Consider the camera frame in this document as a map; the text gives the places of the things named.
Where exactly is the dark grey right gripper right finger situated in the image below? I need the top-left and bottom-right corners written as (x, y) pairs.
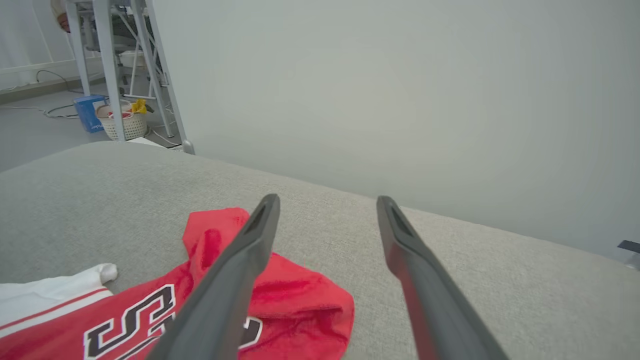
top-left (376, 195), bottom-right (509, 360)

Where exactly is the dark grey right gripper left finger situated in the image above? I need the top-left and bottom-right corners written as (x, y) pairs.
top-left (145, 193), bottom-right (281, 360)

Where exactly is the red and white shirt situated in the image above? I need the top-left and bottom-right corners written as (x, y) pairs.
top-left (0, 207), bottom-right (356, 360)

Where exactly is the grey metal partition leg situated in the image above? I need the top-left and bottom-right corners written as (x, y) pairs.
top-left (145, 0), bottom-right (196, 155)

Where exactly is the white plastic laundry basket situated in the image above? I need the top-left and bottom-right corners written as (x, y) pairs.
top-left (96, 100), bottom-right (149, 141)

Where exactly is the blue cardboard box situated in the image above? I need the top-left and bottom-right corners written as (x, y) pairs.
top-left (73, 95), bottom-right (108, 134)

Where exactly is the dark grey bracket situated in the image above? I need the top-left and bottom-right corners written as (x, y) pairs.
top-left (617, 240), bottom-right (640, 271)

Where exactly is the grey looped floor cable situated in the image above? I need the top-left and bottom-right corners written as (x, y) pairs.
top-left (34, 69), bottom-right (82, 120)

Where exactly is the white metal desk frame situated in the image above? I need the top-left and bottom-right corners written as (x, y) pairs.
top-left (65, 0), bottom-right (176, 142)

